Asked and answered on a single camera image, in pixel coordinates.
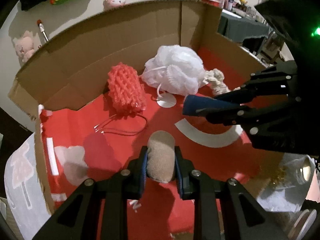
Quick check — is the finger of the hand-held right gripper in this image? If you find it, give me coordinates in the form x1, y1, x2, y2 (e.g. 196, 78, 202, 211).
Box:
183, 94, 261, 135
212, 61, 298, 105

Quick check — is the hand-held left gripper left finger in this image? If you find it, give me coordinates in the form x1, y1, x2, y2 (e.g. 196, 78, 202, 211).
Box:
32, 146, 149, 240

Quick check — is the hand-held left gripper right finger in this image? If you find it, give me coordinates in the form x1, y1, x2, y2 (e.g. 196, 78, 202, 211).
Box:
174, 146, 288, 240

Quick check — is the beige plush pad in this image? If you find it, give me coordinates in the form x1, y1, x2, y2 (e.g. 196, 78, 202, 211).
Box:
146, 130, 176, 183

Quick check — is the cream crochet knit piece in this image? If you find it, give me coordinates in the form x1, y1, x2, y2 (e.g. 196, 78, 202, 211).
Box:
204, 69, 232, 97

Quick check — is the white mesh bath pouf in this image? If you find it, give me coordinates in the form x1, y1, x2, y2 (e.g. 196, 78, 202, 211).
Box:
142, 45, 206, 99

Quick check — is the red foam net sleeve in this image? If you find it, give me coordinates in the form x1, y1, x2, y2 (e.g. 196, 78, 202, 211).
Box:
94, 62, 148, 137

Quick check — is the cardboard box with red inside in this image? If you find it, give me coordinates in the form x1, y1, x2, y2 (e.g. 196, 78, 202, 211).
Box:
7, 0, 283, 240

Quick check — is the table with green cloth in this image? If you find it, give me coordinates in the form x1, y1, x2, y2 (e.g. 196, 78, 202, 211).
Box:
219, 9, 270, 46

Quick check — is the printed bed sheet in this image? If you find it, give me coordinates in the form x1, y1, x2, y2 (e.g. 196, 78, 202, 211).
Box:
4, 132, 53, 230

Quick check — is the pink plush toy with spots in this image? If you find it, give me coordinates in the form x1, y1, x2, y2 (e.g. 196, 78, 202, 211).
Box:
103, 0, 127, 10

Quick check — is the pale pink plush toy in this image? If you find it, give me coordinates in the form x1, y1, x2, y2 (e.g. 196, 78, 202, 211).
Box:
14, 30, 42, 63

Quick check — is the red-tipped metal stick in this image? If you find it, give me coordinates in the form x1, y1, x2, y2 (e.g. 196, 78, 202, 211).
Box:
36, 19, 50, 43

